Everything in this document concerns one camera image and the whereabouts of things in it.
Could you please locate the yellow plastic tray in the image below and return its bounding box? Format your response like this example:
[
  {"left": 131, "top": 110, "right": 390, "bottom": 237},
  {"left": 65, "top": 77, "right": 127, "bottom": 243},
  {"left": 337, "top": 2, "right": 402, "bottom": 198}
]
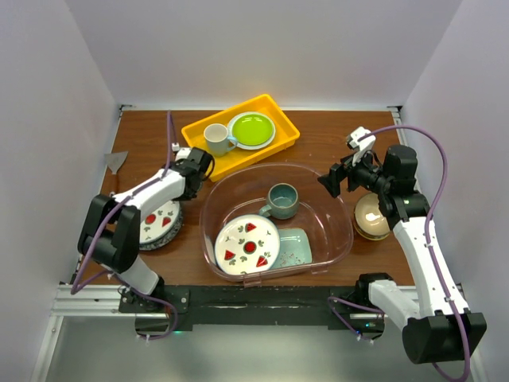
[{"left": 181, "top": 94, "right": 300, "bottom": 181}]

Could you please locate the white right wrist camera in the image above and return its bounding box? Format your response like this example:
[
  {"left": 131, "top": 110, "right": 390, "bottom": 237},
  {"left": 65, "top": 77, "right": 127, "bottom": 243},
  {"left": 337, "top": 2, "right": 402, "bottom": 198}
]
[{"left": 346, "top": 127, "right": 375, "bottom": 166}]

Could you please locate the clear plastic bin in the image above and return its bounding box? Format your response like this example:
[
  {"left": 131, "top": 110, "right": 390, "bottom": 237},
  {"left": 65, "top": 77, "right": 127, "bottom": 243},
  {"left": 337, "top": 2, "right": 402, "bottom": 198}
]
[{"left": 200, "top": 163, "right": 353, "bottom": 286}]

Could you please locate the dark blue patterned plate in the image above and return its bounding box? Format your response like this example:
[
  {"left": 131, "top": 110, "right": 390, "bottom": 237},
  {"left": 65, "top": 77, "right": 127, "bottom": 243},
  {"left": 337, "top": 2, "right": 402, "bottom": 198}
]
[{"left": 139, "top": 208, "right": 184, "bottom": 251}]

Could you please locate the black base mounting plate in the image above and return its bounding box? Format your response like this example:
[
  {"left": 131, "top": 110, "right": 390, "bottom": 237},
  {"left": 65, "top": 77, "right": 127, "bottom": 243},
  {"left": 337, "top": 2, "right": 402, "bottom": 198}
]
[{"left": 119, "top": 286, "right": 385, "bottom": 339}]

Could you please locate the grey triangular scraper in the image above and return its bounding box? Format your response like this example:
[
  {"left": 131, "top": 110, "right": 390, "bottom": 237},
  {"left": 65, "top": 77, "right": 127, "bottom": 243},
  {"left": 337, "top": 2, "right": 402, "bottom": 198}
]
[{"left": 104, "top": 151, "right": 128, "bottom": 193}]

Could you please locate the watermelon plate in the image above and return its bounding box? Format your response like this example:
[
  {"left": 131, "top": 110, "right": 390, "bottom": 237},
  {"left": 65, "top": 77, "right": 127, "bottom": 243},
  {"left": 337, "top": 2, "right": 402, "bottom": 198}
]
[
  {"left": 139, "top": 201, "right": 181, "bottom": 245},
  {"left": 214, "top": 214, "right": 281, "bottom": 275}
]

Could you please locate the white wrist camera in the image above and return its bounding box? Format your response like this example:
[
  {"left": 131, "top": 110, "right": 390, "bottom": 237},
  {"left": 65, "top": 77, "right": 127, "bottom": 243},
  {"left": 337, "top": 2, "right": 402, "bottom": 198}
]
[
  {"left": 346, "top": 127, "right": 375, "bottom": 166},
  {"left": 171, "top": 143, "right": 192, "bottom": 162}
]

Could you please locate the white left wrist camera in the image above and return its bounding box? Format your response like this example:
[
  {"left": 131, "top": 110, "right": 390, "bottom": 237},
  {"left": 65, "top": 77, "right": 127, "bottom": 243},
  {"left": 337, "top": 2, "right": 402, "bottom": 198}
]
[{"left": 171, "top": 143, "right": 192, "bottom": 162}]

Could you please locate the green plate white rim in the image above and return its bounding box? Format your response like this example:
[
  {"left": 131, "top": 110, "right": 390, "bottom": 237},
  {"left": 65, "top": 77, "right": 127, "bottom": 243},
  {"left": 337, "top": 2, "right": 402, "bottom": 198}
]
[{"left": 227, "top": 111, "right": 276, "bottom": 150}]

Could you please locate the mint divided rectangular plate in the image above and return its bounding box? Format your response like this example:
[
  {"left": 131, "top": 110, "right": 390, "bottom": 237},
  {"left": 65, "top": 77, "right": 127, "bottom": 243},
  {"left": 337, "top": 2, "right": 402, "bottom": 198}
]
[{"left": 272, "top": 228, "right": 313, "bottom": 269}]

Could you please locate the beige bowl with black rim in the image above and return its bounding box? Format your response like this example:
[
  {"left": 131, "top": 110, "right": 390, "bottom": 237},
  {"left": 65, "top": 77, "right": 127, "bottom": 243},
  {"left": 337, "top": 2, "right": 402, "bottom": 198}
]
[{"left": 353, "top": 193, "right": 390, "bottom": 235}]

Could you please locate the white mug blue handle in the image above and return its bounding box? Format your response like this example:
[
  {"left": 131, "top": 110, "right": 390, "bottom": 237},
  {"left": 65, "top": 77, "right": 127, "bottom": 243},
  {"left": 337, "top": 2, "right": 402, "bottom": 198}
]
[{"left": 204, "top": 123, "right": 238, "bottom": 158}]

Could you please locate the aluminium table frame rail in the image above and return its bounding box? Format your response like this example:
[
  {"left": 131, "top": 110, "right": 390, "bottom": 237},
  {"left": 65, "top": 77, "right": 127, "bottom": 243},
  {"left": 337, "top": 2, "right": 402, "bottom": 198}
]
[{"left": 388, "top": 107, "right": 488, "bottom": 381}]

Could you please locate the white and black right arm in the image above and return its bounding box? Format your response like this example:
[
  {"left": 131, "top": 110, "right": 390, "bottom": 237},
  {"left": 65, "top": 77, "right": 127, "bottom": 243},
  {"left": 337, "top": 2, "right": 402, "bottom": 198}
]
[{"left": 318, "top": 145, "right": 487, "bottom": 364}]

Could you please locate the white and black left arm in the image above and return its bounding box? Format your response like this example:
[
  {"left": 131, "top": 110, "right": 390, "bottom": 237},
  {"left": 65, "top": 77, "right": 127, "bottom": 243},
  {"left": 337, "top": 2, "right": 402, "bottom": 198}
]
[{"left": 71, "top": 147, "right": 215, "bottom": 312}]

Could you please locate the teal glazed ceramic mug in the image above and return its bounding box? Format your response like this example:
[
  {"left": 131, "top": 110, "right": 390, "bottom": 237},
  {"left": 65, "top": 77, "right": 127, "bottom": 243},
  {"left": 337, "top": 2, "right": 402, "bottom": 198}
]
[{"left": 258, "top": 183, "right": 299, "bottom": 220}]

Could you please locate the yellow patterned bowl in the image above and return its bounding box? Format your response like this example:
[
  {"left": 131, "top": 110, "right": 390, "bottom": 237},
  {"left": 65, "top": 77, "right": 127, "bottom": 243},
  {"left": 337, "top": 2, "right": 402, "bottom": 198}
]
[{"left": 355, "top": 228, "right": 390, "bottom": 241}]

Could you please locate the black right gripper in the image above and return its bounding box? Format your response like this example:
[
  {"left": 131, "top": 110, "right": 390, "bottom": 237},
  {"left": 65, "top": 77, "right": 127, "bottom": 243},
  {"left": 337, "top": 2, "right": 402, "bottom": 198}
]
[{"left": 318, "top": 145, "right": 391, "bottom": 198}]

